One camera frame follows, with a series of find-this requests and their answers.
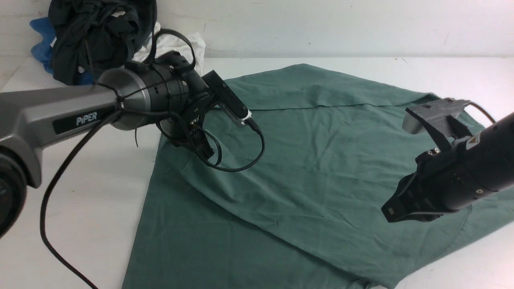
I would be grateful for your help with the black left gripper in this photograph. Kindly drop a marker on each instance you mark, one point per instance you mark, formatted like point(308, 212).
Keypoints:
point(189, 101)

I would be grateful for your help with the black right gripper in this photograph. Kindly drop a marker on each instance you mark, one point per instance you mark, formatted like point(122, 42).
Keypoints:
point(441, 184)

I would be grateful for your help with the green long-sleeve top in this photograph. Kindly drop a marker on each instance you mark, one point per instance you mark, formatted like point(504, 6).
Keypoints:
point(308, 214)

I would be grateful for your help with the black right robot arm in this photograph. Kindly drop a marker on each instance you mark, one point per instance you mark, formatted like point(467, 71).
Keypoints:
point(488, 155)

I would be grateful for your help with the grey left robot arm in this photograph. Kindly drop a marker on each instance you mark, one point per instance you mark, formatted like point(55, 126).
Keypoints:
point(129, 97)

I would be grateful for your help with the white crumpled garment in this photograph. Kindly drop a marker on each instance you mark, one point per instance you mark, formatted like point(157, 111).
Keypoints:
point(167, 43)

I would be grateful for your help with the dark green crumpled garment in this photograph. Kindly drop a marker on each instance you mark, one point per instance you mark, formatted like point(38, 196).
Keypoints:
point(97, 35)

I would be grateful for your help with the blue crumpled garment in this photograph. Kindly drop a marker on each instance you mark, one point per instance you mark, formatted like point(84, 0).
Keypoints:
point(43, 51)

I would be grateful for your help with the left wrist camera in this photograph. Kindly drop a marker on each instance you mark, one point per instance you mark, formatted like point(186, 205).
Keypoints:
point(228, 101)

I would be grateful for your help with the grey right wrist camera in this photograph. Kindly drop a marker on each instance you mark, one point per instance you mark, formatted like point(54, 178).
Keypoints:
point(439, 119)

